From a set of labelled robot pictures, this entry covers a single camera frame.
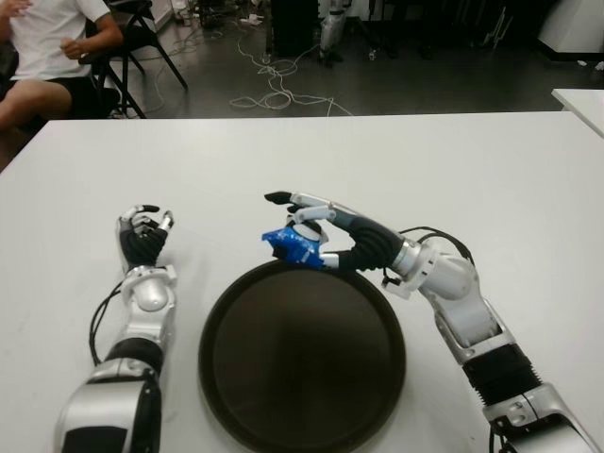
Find black left forearm cable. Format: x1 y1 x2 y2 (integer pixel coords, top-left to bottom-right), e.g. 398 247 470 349
89 281 126 367

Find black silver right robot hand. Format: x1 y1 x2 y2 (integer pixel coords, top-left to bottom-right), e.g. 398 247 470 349
262 190 408 276

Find blue Oreo cookie packet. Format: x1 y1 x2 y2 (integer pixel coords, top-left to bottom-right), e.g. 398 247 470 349
261 225 327 272

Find black right forearm cable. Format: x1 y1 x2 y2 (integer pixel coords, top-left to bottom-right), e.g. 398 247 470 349
399 226 476 266

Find round dark brown tray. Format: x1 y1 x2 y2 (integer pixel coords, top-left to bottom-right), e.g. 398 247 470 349
197 258 407 453

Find white cabinet with black base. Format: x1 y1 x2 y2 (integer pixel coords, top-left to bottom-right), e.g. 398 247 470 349
537 0 604 54

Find black right elbow cable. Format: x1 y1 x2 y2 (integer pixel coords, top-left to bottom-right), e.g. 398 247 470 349
487 414 512 453

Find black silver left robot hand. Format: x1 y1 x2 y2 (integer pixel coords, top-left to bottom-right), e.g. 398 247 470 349
116 204 176 276

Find black forearm cable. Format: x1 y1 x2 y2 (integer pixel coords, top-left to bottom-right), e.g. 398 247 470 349
89 281 126 367
399 226 476 266

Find black folding chair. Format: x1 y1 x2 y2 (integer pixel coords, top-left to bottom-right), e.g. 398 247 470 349
77 0 189 119

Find white side table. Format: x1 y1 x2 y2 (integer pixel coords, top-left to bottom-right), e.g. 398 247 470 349
551 87 604 132

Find white cable on floor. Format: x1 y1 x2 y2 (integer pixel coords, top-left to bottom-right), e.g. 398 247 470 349
229 32 354 117

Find folded metal stand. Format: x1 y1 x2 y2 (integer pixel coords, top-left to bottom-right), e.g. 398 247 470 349
480 0 516 51

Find seated person in white shirt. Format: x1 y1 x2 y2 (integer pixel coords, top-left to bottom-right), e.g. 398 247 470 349
0 0 125 136

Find silver humanoid robot legs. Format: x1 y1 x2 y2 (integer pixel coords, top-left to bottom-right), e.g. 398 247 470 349
317 0 349 68

